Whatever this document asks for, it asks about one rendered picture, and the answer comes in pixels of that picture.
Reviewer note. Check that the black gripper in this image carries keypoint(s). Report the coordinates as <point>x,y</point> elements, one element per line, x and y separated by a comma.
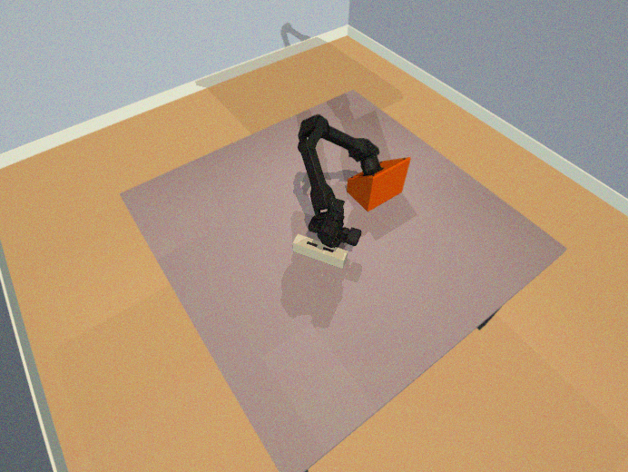
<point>350,236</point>

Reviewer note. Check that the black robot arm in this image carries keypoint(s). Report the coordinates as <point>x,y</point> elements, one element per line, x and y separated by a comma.
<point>321,194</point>

